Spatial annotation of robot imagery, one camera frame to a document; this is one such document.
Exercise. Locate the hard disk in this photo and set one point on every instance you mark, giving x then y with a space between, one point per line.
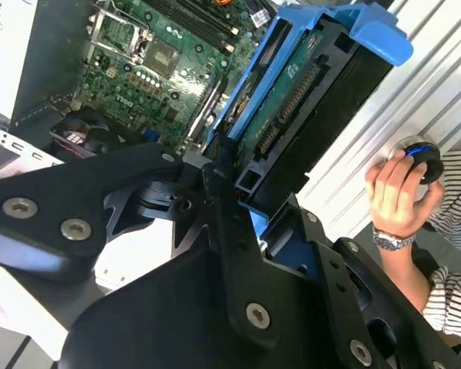
292 96

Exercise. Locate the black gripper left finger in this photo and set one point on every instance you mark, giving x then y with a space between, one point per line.
61 192

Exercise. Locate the bare person hand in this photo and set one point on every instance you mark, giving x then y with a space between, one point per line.
395 200

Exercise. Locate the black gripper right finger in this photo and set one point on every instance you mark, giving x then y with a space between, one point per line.
330 276

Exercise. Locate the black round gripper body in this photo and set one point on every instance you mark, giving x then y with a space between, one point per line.
157 326

